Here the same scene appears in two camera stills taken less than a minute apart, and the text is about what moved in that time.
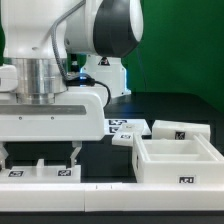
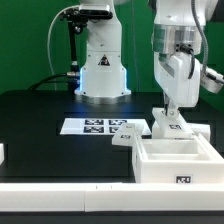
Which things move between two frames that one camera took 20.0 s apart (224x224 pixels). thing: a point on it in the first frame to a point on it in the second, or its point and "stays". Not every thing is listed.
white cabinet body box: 176,161 stays
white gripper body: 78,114 to 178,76
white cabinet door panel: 42,174 to 165,127
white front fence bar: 100,197 stays
